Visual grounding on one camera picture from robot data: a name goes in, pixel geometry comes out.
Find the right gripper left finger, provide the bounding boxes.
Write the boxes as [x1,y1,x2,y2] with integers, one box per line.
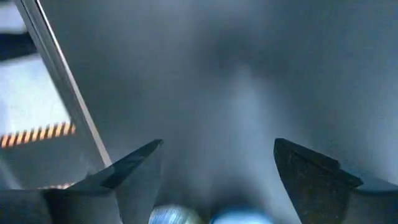
[0,139,165,224]

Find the orange black striped tape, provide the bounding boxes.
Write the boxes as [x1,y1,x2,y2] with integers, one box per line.
[0,122,77,149]

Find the blue can silver pull-tab lid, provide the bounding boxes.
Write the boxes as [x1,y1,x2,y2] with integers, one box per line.
[148,203,276,224]

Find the black table rig frame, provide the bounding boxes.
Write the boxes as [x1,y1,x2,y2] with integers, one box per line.
[14,0,113,169]

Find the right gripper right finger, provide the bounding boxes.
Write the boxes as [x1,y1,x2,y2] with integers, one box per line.
[273,138,398,224]

